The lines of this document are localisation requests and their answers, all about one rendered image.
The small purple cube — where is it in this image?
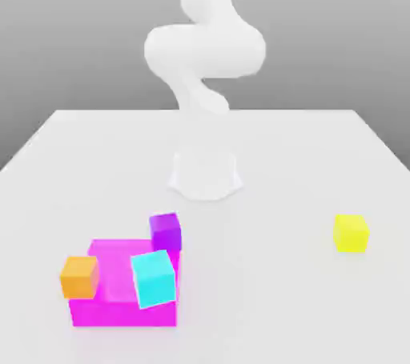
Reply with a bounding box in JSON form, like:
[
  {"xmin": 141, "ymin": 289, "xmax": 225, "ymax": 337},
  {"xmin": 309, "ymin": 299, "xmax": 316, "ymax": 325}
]
[{"xmin": 148, "ymin": 212, "xmax": 183, "ymax": 252}]

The small cyan cube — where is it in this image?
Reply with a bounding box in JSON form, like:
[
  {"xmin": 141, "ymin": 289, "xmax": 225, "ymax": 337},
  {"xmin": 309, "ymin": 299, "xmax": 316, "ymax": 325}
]
[{"xmin": 130, "ymin": 249, "xmax": 178, "ymax": 310}]

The small yellow cube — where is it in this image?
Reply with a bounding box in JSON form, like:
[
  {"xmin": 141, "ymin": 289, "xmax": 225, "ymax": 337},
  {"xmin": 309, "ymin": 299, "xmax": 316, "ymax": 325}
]
[{"xmin": 332, "ymin": 214, "xmax": 372, "ymax": 254}]

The small orange cube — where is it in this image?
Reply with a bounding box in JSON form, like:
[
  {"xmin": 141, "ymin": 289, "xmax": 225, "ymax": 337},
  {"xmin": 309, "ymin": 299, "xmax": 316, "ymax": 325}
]
[{"xmin": 59, "ymin": 255, "xmax": 100, "ymax": 300}]

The large magenta box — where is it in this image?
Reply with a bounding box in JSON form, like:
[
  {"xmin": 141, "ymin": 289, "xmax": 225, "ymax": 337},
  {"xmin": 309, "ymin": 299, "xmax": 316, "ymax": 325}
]
[{"xmin": 68, "ymin": 238, "xmax": 181, "ymax": 328}]

